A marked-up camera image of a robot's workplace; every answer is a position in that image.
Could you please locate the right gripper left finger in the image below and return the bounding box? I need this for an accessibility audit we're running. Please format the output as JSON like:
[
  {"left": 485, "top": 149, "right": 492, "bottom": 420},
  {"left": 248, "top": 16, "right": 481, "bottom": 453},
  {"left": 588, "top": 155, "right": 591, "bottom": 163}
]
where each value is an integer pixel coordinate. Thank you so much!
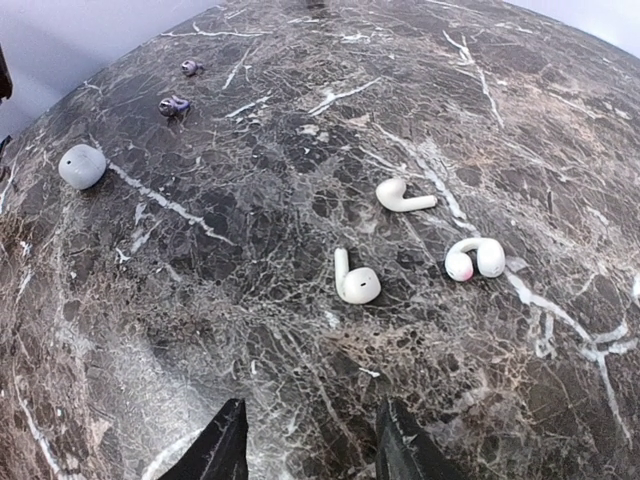
[{"left": 159, "top": 398, "right": 249, "bottom": 480}]

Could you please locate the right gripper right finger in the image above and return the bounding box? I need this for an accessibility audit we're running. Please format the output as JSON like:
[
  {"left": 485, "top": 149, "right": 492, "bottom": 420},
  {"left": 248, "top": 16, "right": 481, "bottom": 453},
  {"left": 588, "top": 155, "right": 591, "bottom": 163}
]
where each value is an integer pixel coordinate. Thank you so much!
[{"left": 375, "top": 398, "right": 465, "bottom": 480}]

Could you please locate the white stem earbud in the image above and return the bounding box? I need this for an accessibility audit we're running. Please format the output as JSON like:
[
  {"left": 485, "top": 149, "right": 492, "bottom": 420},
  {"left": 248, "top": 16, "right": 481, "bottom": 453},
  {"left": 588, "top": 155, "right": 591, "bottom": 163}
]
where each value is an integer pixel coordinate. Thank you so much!
[
  {"left": 375, "top": 178, "right": 438, "bottom": 213},
  {"left": 334, "top": 248, "right": 381, "bottom": 305}
]

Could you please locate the white closed charging case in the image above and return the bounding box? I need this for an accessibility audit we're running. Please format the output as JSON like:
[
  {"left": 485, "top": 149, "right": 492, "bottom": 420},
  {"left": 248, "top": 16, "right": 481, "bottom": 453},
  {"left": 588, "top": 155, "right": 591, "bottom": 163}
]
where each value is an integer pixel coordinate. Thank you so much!
[{"left": 58, "top": 144, "right": 107, "bottom": 190}]

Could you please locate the white clip-on earbud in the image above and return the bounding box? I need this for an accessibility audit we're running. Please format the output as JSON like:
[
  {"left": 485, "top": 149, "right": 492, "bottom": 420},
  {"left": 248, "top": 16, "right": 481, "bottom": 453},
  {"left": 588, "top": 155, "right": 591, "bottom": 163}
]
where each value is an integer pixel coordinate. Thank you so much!
[{"left": 444, "top": 237, "right": 506, "bottom": 282}]

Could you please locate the purple earbud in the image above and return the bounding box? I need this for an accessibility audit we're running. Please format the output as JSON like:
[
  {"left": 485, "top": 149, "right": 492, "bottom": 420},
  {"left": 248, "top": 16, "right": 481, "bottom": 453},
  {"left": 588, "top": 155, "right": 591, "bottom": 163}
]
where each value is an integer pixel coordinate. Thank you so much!
[
  {"left": 180, "top": 59, "right": 204, "bottom": 77},
  {"left": 158, "top": 96, "right": 191, "bottom": 118}
]

